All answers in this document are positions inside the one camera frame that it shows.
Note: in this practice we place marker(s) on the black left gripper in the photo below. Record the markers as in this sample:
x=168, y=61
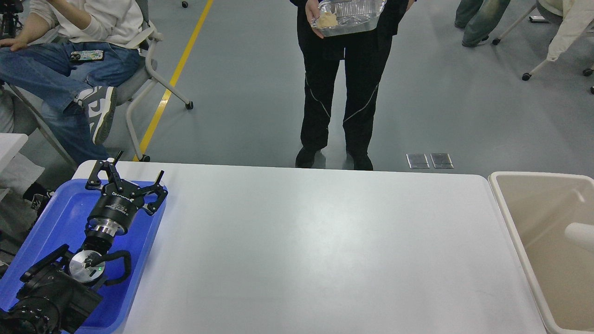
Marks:
x=115, y=207

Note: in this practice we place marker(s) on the white paper cup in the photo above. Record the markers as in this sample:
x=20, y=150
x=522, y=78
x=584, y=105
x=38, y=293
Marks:
x=581, y=234

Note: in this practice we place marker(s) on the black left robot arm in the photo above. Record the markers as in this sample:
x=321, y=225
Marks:
x=78, y=269

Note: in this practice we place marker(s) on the blue plastic tray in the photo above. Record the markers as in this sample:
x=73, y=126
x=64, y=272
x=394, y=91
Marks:
x=63, y=222

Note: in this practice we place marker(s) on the grey office chair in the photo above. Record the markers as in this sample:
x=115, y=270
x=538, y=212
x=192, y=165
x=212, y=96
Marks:
x=132, y=91

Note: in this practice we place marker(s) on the white side table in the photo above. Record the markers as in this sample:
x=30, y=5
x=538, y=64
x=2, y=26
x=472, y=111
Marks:
x=10, y=145

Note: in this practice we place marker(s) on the phone with patterned case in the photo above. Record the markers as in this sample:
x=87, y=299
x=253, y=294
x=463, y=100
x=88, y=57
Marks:
x=86, y=56

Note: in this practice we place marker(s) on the seated person in jeans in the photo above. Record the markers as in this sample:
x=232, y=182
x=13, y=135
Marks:
x=78, y=99

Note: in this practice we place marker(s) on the crumpled brown paper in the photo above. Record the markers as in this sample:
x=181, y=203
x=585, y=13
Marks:
x=326, y=20

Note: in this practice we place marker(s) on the aluminium foil tray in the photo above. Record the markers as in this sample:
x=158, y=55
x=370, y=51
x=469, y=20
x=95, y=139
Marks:
x=353, y=15

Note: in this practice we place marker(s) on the person in faded jeans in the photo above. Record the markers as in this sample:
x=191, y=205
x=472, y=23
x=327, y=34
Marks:
x=477, y=18

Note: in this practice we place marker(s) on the beige plastic bin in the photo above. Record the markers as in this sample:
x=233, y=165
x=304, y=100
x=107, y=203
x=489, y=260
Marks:
x=537, y=208

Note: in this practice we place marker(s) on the white chair with jacket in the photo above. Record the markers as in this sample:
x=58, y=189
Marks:
x=574, y=18

